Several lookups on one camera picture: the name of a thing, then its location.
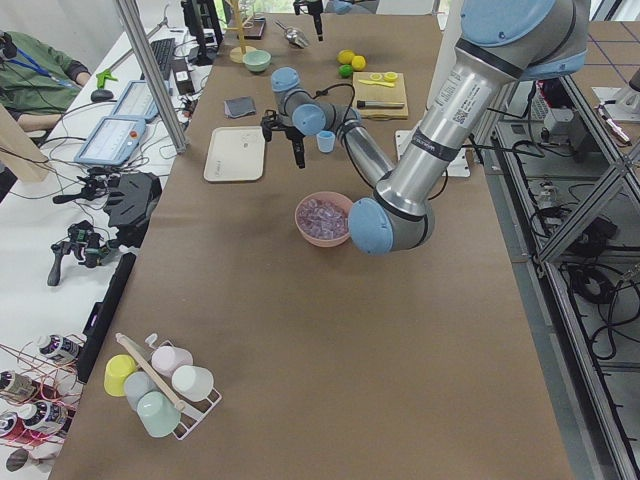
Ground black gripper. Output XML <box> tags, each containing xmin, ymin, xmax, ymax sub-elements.
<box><xmin>293</xmin><ymin>0</ymin><xmax>324</xmax><ymax>41</ymax></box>
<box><xmin>260</xmin><ymin>110</ymin><xmax>306</xmax><ymax>169</ymax></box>

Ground clear ice cubes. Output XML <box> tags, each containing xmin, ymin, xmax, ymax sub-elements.
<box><xmin>296</xmin><ymin>198</ymin><xmax>348</xmax><ymax>240</ymax></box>

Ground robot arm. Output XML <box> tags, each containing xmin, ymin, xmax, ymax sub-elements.
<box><xmin>261</xmin><ymin>0</ymin><xmax>590</xmax><ymax>255</ymax></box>
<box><xmin>292</xmin><ymin>0</ymin><xmax>379</xmax><ymax>41</ymax></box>

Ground light blue cup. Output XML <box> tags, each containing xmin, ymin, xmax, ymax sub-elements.
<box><xmin>316</xmin><ymin>130</ymin><xmax>336</xmax><ymax>154</ymax></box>

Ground metal ice scoop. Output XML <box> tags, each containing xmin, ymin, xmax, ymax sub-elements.
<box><xmin>274</xmin><ymin>20</ymin><xmax>310</xmax><ymax>49</ymax></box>

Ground pink cup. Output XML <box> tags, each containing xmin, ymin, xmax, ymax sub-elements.
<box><xmin>151</xmin><ymin>345</ymin><xmax>193</xmax><ymax>378</ymax></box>

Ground white cup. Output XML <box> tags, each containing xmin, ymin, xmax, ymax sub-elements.
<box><xmin>171</xmin><ymin>365</ymin><xmax>214</xmax><ymax>402</ymax></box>

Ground yellow cup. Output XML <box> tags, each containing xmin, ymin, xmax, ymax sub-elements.
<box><xmin>103</xmin><ymin>354</ymin><xmax>138</xmax><ymax>397</ymax></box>

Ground grey cup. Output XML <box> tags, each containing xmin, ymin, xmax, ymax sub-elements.
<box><xmin>123</xmin><ymin>370</ymin><xmax>157</xmax><ymax>411</ymax></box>

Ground white cup rack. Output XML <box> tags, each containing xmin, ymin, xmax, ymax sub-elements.
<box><xmin>115</xmin><ymin>333</ymin><xmax>222</xmax><ymax>440</ymax></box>

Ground mint cup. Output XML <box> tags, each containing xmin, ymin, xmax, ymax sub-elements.
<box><xmin>136</xmin><ymin>391</ymin><xmax>180</xmax><ymax>438</ymax></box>

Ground whole yellow lemon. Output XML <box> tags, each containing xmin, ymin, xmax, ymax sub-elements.
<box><xmin>350</xmin><ymin>55</ymin><xmax>367</xmax><ymax>71</ymax></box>
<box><xmin>336</xmin><ymin>49</ymin><xmax>356</xmax><ymax>65</ymax></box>

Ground green lime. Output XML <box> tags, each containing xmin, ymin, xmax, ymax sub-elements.
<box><xmin>338</xmin><ymin>65</ymin><xmax>353</xmax><ymax>78</ymax></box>

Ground cream rabbit tray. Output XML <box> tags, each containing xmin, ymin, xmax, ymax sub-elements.
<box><xmin>203</xmin><ymin>126</ymin><xmax>265</xmax><ymax>183</ymax></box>

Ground grey folded cloth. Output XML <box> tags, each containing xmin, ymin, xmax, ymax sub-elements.
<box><xmin>224</xmin><ymin>96</ymin><xmax>256</xmax><ymax>119</ymax></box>

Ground steel muddler black tip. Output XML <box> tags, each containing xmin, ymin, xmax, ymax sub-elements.
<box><xmin>356</xmin><ymin>100</ymin><xmax>405</xmax><ymax>109</ymax></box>

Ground mint green bowl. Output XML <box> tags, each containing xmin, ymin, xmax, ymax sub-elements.
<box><xmin>243</xmin><ymin>49</ymin><xmax>272</xmax><ymax>73</ymax></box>

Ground pink bowl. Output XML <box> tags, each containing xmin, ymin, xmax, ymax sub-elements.
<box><xmin>294</xmin><ymin>191</ymin><xmax>353</xmax><ymax>247</ymax></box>

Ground wooden glass stand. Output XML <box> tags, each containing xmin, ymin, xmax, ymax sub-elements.
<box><xmin>224</xmin><ymin>0</ymin><xmax>256</xmax><ymax>64</ymax></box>

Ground wooden cutting board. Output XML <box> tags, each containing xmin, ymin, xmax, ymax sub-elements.
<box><xmin>352</xmin><ymin>72</ymin><xmax>409</xmax><ymax>120</ymax></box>

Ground yellow plastic knife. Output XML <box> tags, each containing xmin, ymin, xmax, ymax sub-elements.
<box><xmin>357</xmin><ymin>79</ymin><xmax>396</xmax><ymax>88</ymax></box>

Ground black keyboard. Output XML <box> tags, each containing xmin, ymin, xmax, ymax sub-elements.
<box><xmin>150</xmin><ymin>38</ymin><xmax>176</xmax><ymax>81</ymax></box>

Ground teach pendant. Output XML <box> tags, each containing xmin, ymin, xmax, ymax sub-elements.
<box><xmin>74</xmin><ymin>116</ymin><xmax>146</xmax><ymax>166</ymax></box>
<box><xmin>111</xmin><ymin>80</ymin><xmax>159</xmax><ymax>122</ymax></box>

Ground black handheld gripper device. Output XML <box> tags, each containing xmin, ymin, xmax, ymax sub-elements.
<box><xmin>47</xmin><ymin>220</ymin><xmax>120</xmax><ymax>286</ymax></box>

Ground seated person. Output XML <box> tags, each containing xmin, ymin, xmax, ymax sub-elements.
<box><xmin>1</xmin><ymin>31</ymin><xmax>91</xmax><ymax>132</ymax></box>

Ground aluminium frame post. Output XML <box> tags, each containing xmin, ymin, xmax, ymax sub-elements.
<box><xmin>114</xmin><ymin>0</ymin><xmax>187</xmax><ymax>154</ymax></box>

